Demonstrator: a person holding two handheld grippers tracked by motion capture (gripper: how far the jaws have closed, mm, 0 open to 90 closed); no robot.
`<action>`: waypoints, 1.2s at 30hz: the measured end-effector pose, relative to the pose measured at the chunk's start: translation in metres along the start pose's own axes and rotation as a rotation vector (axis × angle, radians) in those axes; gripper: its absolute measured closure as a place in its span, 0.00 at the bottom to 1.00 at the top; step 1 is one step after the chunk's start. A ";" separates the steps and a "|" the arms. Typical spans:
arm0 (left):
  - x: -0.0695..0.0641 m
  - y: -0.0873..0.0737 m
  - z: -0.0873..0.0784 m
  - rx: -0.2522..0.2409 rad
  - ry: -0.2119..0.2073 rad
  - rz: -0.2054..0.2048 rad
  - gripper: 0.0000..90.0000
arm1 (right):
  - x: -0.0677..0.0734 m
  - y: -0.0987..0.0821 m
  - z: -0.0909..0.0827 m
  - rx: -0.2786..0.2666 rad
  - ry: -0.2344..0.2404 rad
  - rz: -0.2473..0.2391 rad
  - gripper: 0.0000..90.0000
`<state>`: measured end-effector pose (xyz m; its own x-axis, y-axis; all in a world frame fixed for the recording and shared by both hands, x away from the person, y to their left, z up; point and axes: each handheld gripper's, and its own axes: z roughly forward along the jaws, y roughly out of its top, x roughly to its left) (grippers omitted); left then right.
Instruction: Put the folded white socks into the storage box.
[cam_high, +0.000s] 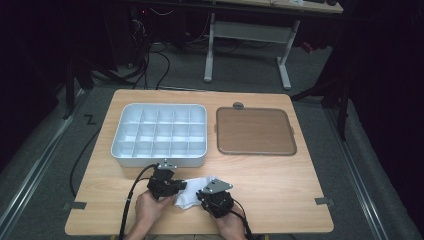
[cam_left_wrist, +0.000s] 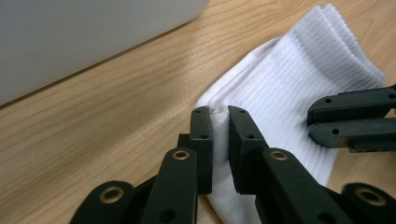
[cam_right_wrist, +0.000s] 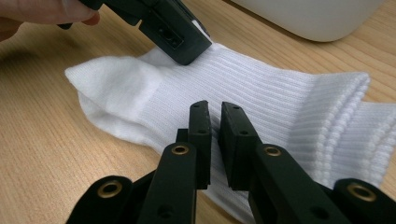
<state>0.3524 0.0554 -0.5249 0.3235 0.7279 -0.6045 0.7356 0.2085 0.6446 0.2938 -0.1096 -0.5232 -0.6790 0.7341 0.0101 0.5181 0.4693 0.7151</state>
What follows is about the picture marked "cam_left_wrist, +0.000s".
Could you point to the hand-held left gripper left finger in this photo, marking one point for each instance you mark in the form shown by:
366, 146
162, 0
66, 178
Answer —
204, 149

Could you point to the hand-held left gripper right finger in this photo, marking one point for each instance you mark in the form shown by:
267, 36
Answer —
246, 155

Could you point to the white ribbed sock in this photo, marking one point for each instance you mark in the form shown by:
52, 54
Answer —
280, 77

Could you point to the white divided storage box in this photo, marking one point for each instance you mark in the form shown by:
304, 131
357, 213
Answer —
77, 37

